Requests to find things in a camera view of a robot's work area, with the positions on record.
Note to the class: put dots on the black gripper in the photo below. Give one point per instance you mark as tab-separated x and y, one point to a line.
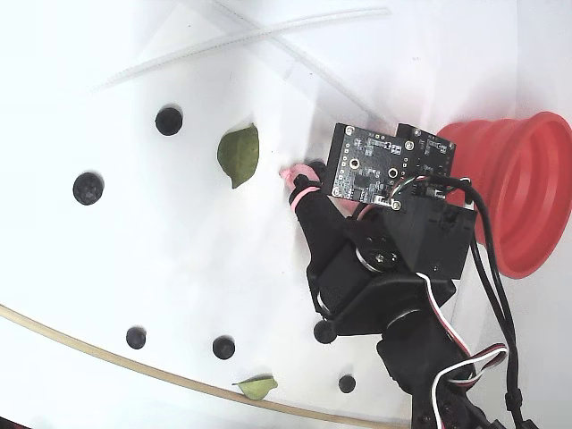
345	264

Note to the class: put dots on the dark blueberry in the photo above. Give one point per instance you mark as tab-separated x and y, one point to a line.
223	347
318	166
347	383
88	188
135	337
168	121
322	333

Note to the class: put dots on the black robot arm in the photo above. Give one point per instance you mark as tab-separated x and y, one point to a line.
415	353

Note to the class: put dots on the red collapsible silicone cup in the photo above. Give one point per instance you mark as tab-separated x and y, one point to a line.
527	179

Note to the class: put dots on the dark green leaf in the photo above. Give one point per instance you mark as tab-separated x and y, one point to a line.
239	154

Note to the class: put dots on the white paper sheet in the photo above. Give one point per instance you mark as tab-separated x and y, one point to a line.
201	268

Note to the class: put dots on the light green leaf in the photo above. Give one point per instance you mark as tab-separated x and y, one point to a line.
255	386

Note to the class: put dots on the long thin wooden stick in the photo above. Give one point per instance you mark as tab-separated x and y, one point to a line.
120	358

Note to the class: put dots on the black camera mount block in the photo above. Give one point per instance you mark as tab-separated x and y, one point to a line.
429	241

